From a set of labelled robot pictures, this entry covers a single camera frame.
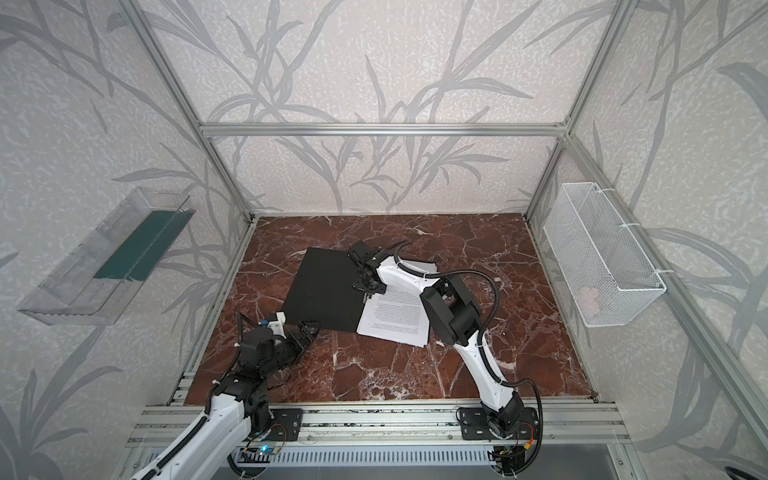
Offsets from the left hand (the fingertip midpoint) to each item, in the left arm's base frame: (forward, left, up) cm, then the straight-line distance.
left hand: (323, 323), depth 84 cm
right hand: (+18, -9, -4) cm, 21 cm away
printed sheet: (+6, -21, -7) cm, 23 cm away
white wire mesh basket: (0, -65, +29) cm, 71 cm away
